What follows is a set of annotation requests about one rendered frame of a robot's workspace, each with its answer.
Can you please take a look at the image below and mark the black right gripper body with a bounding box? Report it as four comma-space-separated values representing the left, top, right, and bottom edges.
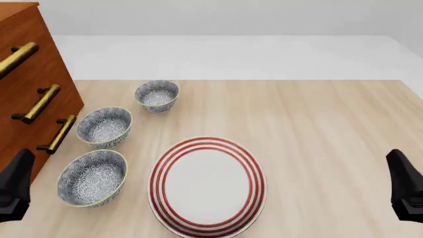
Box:
391, 195, 423, 222

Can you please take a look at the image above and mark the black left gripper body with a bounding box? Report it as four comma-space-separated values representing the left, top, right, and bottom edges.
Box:
0, 195, 31, 223

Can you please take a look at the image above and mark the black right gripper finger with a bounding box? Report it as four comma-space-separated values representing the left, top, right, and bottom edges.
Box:
385, 148, 423, 203

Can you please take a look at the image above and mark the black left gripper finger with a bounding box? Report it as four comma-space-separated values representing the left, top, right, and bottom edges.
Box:
0, 147, 36, 203

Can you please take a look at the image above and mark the blue-grey patterned bowl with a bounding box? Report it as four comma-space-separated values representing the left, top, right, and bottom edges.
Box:
76, 106, 133, 150
134, 79, 180, 114
56, 149, 128, 208

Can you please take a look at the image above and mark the white plate with red rings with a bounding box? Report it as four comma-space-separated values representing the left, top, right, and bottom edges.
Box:
147, 135, 268, 238

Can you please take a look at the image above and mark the wooden cabinet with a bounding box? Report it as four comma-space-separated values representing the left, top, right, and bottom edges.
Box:
0, 2, 85, 184

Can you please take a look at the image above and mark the brass drawer handle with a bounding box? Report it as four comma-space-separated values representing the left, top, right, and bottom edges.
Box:
0, 42, 40, 81
36, 114, 78, 155
11, 83, 61, 125

